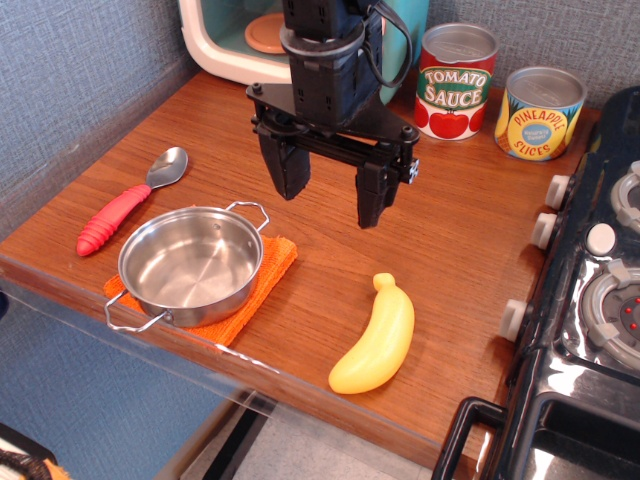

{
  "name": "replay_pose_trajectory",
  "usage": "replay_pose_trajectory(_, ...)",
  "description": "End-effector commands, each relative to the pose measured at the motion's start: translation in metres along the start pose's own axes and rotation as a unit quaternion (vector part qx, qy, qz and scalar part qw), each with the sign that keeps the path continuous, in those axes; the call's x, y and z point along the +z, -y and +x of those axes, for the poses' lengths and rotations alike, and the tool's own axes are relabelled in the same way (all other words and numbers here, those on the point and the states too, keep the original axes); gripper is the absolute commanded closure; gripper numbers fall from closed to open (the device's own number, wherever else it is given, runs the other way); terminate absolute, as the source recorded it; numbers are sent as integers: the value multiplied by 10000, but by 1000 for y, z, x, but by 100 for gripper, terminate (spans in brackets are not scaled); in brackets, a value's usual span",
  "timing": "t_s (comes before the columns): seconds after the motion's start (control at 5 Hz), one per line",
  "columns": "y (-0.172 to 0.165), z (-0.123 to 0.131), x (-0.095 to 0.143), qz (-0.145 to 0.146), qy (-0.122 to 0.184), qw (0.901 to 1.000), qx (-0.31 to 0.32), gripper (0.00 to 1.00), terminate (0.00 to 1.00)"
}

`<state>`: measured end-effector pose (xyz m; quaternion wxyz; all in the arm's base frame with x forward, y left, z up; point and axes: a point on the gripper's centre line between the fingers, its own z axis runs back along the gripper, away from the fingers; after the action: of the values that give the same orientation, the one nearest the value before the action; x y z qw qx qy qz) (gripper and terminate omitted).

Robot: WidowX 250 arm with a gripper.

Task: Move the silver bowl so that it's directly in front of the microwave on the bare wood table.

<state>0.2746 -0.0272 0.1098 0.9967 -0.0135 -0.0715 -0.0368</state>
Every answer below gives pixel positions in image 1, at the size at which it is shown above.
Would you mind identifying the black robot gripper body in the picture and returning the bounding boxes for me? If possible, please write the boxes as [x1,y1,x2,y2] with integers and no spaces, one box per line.
[246,31,419,183]

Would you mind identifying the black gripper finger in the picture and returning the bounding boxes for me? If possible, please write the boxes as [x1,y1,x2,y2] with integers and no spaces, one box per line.
[356,162,399,229]
[258,132,311,200]

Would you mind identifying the silver two-handled bowl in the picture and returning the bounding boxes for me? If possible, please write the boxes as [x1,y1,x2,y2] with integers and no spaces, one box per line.
[104,201,270,333]

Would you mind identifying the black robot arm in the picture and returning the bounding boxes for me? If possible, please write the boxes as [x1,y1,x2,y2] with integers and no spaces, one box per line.
[247,1,419,229]

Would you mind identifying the orange plate in microwave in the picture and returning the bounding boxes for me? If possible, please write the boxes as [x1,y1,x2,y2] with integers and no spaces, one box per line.
[244,13,284,55]

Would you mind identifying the teal toy microwave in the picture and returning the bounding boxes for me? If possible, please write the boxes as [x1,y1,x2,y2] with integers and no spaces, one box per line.
[179,1,428,104]

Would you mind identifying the orange folded cloth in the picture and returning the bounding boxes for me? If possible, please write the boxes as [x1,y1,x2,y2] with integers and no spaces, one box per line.
[103,236,298,347]

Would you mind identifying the tomato sauce can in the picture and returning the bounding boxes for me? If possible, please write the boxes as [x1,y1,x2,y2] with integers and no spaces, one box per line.
[414,23,499,141]

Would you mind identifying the yellow plastic banana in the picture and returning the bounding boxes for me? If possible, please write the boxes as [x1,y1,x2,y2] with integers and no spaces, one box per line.
[328,273,415,395]

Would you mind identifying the white stove knob middle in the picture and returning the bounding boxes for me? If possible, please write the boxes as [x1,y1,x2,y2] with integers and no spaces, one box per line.
[530,213,557,250]

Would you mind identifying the white stove knob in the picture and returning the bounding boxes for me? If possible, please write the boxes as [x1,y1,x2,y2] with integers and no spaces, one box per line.
[530,213,557,250]
[499,299,528,343]
[545,175,571,210]

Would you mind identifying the pineapple slices can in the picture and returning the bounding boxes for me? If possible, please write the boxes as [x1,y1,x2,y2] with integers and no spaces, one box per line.
[494,66,587,162]

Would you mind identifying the white stove knob top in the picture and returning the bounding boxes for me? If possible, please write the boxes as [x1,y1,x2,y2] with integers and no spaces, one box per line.
[545,175,571,210]

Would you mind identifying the white stove knob bottom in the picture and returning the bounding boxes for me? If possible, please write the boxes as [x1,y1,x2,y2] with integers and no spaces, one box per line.
[499,299,528,343]

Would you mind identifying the white round stove button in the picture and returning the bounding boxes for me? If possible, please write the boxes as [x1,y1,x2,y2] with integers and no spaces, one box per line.
[586,223,616,256]

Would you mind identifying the grey rear stove burner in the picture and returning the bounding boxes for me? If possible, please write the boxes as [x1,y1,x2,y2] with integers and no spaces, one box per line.
[610,160,640,233]

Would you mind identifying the grey stove burner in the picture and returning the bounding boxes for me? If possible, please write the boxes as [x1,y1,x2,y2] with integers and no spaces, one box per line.
[580,259,639,370]
[610,160,640,233]

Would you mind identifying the grey front stove burner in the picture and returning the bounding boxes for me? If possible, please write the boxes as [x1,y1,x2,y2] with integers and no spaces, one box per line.
[580,259,639,370]

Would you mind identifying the black toy stove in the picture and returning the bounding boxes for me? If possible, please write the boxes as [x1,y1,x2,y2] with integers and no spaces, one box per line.
[433,87,639,479]

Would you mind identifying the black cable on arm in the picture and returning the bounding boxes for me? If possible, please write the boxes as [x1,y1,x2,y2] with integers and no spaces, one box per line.
[361,0,414,90]

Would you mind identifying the red-handled metal spoon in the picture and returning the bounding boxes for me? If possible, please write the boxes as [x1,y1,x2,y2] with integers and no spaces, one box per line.
[76,146,189,257]

